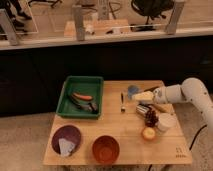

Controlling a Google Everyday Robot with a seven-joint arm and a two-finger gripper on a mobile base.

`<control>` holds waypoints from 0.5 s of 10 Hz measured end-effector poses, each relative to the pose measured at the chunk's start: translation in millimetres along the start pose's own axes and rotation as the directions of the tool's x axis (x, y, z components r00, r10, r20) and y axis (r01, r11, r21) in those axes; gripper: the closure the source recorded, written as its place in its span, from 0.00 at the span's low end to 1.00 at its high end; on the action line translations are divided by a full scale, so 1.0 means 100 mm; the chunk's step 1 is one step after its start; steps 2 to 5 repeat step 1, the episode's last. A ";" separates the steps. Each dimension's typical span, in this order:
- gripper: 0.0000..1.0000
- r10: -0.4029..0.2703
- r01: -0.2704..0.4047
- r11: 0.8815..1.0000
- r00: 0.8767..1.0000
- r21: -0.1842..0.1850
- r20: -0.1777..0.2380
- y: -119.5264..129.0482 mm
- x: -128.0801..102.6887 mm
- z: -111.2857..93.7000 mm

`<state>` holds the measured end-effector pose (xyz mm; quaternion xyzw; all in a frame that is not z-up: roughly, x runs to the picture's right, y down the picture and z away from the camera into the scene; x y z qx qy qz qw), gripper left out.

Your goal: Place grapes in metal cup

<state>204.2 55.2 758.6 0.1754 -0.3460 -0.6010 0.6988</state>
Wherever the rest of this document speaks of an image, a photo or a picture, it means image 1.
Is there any black office chair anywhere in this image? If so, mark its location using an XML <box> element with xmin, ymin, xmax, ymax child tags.
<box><xmin>131</xmin><ymin>0</ymin><xmax>174</xmax><ymax>23</ymax></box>

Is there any green plastic tray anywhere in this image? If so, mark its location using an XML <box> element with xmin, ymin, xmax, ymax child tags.
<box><xmin>56</xmin><ymin>76</ymin><xmax>104</xmax><ymax>119</ymax></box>

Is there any white crumpled napkin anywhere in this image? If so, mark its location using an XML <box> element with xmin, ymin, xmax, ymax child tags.
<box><xmin>59</xmin><ymin>138</ymin><xmax>75</xmax><ymax>157</ymax></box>

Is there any metal cup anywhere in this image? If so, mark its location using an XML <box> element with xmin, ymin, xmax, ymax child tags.
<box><xmin>136</xmin><ymin>104</ymin><xmax>151</xmax><ymax>117</ymax></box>

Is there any orange bowl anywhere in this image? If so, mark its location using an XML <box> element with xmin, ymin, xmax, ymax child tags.
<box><xmin>92</xmin><ymin>135</ymin><xmax>120</xmax><ymax>165</ymax></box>

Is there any right metal post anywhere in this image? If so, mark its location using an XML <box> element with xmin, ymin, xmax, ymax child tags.
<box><xmin>165</xmin><ymin>0</ymin><xmax>185</xmax><ymax>35</ymax></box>

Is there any white cylindrical container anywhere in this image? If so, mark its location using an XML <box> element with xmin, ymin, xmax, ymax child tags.
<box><xmin>157</xmin><ymin>113</ymin><xmax>176</xmax><ymax>133</ymax></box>

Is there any dark grape bunch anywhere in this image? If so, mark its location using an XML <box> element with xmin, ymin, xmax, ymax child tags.
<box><xmin>145</xmin><ymin>110</ymin><xmax>158</xmax><ymax>127</ymax></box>

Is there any left metal post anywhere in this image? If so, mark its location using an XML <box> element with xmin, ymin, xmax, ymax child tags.
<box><xmin>0</xmin><ymin>9</ymin><xmax>19</xmax><ymax>46</ymax></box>

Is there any orange carrot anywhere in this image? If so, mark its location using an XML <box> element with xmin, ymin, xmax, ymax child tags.
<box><xmin>73</xmin><ymin>93</ymin><xmax>93</xmax><ymax>101</ymax></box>

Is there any dark utensil in tray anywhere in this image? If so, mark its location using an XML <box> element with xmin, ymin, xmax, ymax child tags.
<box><xmin>69</xmin><ymin>96</ymin><xmax>98</xmax><ymax>114</ymax></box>

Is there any metal post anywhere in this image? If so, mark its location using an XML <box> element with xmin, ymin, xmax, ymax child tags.
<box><xmin>73</xmin><ymin>5</ymin><xmax>85</xmax><ymax>41</ymax></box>
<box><xmin>0</xmin><ymin>9</ymin><xmax>19</xmax><ymax>46</ymax></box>
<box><xmin>165</xmin><ymin>0</ymin><xmax>185</xmax><ymax>35</ymax></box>

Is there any black cable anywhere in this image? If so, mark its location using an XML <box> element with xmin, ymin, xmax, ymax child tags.
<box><xmin>189</xmin><ymin>124</ymin><xmax>208</xmax><ymax>152</ymax></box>

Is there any middle metal post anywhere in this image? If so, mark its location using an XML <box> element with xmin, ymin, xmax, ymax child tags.
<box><xmin>73</xmin><ymin>5</ymin><xmax>85</xmax><ymax>41</ymax></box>

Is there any purple plate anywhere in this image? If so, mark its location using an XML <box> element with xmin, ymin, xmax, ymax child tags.
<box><xmin>51</xmin><ymin>125</ymin><xmax>82</xmax><ymax>157</ymax></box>

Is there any orange fruit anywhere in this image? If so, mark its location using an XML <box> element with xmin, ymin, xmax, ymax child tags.
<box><xmin>142</xmin><ymin>127</ymin><xmax>156</xmax><ymax>141</ymax></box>

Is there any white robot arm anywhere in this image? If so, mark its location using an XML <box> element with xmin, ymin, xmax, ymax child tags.
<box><xmin>132</xmin><ymin>77</ymin><xmax>213</xmax><ymax>133</ymax></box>

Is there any metal spoon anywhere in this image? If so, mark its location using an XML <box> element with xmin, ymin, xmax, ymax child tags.
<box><xmin>121</xmin><ymin>93</ymin><xmax>125</xmax><ymax>113</ymax></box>

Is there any blue small object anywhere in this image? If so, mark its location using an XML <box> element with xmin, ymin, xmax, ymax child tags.
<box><xmin>127</xmin><ymin>85</ymin><xmax>139</xmax><ymax>99</ymax></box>

